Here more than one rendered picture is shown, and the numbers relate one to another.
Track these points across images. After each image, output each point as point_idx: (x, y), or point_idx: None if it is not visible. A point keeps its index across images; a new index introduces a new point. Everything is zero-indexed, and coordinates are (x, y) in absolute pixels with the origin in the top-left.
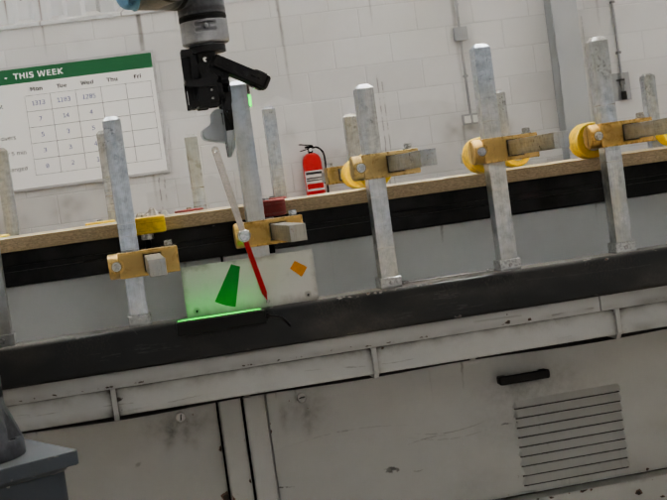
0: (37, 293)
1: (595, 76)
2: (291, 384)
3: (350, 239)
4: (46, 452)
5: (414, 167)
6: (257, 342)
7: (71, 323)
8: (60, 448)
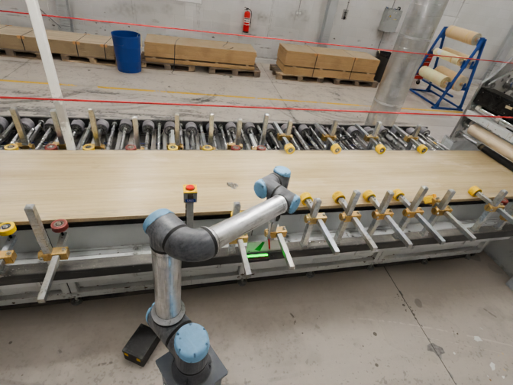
0: (197, 222)
1: (385, 202)
2: (268, 262)
3: (292, 215)
4: (218, 370)
5: (330, 247)
6: None
7: None
8: (222, 366)
